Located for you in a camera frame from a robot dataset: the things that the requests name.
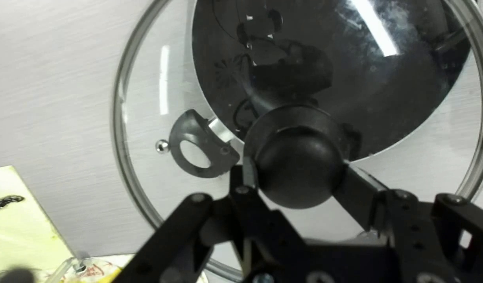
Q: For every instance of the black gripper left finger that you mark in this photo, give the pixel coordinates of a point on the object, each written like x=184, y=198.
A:
x=237, y=184

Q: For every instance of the clear plastic packaging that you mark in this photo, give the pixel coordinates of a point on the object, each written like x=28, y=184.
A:
x=97, y=268

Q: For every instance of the glass lid with black knob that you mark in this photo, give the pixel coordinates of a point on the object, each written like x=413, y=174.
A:
x=291, y=228

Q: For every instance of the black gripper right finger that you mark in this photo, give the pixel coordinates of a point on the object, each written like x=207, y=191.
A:
x=357, y=193

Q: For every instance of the black cooking pot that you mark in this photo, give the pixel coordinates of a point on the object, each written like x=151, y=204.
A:
x=379, y=67

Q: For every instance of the yellow-green paper sheet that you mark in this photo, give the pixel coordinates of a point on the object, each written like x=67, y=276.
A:
x=26, y=235

